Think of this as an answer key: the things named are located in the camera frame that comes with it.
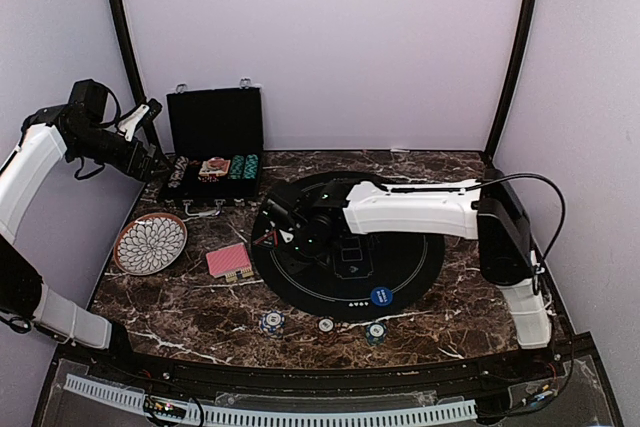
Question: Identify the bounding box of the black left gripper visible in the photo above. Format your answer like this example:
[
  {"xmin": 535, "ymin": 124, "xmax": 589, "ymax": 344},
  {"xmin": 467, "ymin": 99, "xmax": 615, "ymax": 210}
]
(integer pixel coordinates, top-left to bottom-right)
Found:
[{"xmin": 70, "ymin": 124, "xmax": 175, "ymax": 182}]

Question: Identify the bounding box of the blue white chip stack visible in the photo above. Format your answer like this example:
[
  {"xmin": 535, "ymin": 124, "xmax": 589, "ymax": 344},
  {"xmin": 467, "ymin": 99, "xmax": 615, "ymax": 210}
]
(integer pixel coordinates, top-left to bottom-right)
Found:
[{"xmin": 259, "ymin": 311, "xmax": 286, "ymax": 338}]

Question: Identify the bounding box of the brown white chip stack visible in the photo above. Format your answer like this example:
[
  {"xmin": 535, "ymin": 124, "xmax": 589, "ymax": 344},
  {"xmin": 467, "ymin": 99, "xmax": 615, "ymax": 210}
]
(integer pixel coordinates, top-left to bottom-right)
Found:
[{"xmin": 317, "ymin": 317, "xmax": 335, "ymax": 335}]

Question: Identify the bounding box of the teal blue chip stack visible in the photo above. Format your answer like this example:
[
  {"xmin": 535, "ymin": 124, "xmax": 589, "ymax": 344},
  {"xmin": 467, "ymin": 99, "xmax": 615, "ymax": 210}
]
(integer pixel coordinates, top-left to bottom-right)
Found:
[{"xmin": 365, "ymin": 322, "xmax": 387, "ymax": 346}]

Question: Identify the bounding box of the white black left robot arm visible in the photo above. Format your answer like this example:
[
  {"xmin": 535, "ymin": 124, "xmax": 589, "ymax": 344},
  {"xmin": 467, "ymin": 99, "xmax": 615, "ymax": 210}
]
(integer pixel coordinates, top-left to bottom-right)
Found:
[{"xmin": 1, "ymin": 99, "xmax": 166, "ymax": 383}]

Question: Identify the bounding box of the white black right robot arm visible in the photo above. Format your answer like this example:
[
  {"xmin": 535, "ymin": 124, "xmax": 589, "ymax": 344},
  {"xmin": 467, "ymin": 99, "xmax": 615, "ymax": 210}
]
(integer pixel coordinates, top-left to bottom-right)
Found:
[{"xmin": 251, "ymin": 169, "xmax": 552, "ymax": 381}]

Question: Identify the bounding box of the red triangular all-in button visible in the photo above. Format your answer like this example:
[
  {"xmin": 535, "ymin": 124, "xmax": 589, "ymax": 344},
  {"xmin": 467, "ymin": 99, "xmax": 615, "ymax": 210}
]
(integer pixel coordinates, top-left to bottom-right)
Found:
[{"xmin": 253, "ymin": 230, "xmax": 278, "ymax": 249}]

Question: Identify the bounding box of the blue tan chip row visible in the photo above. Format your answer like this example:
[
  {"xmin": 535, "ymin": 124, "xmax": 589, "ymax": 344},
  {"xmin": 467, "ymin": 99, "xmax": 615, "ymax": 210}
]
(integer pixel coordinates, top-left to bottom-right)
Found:
[{"xmin": 167, "ymin": 156, "xmax": 189, "ymax": 188}]

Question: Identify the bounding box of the red playing card deck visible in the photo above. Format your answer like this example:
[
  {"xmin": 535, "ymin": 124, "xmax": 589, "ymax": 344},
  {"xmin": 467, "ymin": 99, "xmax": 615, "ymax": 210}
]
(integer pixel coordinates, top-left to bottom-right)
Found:
[{"xmin": 205, "ymin": 243, "xmax": 254, "ymax": 283}]

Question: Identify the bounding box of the teal chip row right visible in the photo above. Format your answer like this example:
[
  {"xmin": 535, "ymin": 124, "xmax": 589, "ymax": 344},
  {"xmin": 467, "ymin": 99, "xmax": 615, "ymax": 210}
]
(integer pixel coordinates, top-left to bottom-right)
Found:
[{"xmin": 242, "ymin": 154, "xmax": 260, "ymax": 180}]

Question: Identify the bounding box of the teal chip row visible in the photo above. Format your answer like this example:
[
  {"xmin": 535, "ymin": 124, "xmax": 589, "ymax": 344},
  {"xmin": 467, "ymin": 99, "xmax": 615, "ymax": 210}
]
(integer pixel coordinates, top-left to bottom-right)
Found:
[
  {"xmin": 229, "ymin": 155, "xmax": 245, "ymax": 180},
  {"xmin": 242, "ymin": 154, "xmax": 260, "ymax": 180}
]

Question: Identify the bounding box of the black poker chip case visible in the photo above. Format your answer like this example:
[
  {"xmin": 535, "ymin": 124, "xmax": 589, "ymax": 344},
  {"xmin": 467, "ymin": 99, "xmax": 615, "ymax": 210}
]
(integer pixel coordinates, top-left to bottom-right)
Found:
[{"xmin": 158, "ymin": 85, "xmax": 264, "ymax": 207}]

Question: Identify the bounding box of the teal chip row left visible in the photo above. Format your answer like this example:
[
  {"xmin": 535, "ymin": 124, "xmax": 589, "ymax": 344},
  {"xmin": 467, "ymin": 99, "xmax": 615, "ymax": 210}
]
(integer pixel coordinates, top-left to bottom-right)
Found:
[{"xmin": 229, "ymin": 155, "xmax": 245, "ymax": 180}]

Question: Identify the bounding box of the boxed card deck in case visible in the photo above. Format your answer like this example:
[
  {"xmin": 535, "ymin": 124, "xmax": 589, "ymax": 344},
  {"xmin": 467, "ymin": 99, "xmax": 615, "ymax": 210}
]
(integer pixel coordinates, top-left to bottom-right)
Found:
[{"xmin": 198, "ymin": 157, "xmax": 231, "ymax": 178}]

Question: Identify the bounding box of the red dice set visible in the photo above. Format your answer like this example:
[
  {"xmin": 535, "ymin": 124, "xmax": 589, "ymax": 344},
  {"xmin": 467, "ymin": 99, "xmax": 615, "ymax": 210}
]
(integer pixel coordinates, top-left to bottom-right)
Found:
[{"xmin": 199, "ymin": 176, "xmax": 219, "ymax": 183}]

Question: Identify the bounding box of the round black poker mat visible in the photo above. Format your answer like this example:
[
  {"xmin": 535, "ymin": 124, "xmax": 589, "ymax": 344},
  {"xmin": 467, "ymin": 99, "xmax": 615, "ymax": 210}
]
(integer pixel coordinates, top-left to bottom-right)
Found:
[{"xmin": 251, "ymin": 171, "xmax": 445, "ymax": 321}]

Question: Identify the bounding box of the floral ceramic plate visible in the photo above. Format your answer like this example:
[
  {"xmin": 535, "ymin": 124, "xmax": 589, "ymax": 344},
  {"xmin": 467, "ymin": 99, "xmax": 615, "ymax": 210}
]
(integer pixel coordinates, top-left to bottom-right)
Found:
[{"xmin": 113, "ymin": 212, "xmax": 188, "ymax": 276}]

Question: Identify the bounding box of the blue small blind button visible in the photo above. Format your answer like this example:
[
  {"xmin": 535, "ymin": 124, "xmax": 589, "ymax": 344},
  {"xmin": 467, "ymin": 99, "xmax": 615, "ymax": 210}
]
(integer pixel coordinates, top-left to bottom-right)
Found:
[{"xmin": 370, "ymin": 286, "xmax": 394, "ymax": 307}]

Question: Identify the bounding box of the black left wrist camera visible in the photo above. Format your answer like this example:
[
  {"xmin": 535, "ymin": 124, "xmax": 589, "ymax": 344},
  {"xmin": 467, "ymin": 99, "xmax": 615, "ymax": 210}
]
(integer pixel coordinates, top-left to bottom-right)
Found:
[{"xmin": 68, "ymin": 79, "xmax": 109, "ymax": 123}]

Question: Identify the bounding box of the white cable duct strip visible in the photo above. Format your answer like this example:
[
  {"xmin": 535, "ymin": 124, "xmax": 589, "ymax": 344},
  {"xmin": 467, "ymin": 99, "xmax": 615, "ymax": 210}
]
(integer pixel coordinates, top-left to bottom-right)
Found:
[{"xmin": 63, "ymin": 374, "xmax": 478, "ymax": 426}]

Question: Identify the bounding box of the black left frame post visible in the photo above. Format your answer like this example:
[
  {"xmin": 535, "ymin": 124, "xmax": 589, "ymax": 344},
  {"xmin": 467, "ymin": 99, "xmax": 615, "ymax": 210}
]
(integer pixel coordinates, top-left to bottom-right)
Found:
[{"xmin": 99, "ymin": 0, "xmax": 166, "ymax": 168}]

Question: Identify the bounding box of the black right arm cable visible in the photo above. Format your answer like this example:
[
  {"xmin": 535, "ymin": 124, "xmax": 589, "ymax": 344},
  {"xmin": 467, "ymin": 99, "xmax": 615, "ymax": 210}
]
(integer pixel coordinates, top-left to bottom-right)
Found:
[{"xmin": 384, "ymin": 172, "xmax": 568, "ymax": 278}]

